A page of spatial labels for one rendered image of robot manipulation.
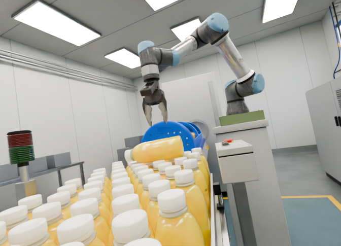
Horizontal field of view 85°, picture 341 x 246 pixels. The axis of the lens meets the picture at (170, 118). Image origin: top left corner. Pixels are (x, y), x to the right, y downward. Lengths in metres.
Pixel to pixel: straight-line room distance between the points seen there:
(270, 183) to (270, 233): 0.29
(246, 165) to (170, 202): 0.35
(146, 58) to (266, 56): 5.70
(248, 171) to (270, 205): 0.74
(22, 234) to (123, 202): 0.12
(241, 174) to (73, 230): 0.45
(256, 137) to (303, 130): 5.09
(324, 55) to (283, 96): 1.39
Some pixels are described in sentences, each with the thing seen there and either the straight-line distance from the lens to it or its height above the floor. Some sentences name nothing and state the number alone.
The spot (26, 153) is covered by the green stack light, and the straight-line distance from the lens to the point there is 0.74.
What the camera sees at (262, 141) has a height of 1.03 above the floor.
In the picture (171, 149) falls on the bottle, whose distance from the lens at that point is 0.58.
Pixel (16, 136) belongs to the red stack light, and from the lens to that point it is 0.74.
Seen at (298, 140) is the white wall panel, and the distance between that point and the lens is 6.26.
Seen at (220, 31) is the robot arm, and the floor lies 1.66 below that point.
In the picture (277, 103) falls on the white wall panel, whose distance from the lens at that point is 6.16.
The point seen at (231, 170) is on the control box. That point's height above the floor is 1.04.
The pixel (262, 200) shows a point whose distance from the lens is 1.30.
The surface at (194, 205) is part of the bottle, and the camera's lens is 0.38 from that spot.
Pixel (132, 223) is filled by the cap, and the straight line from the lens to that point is 0.22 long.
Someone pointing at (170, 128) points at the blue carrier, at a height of 1.19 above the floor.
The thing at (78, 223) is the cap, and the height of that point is 1.09.
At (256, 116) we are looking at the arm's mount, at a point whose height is 1.18.
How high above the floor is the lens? 1.18
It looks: 4 degrees up
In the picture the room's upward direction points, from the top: 10 degrees counter-clockwise
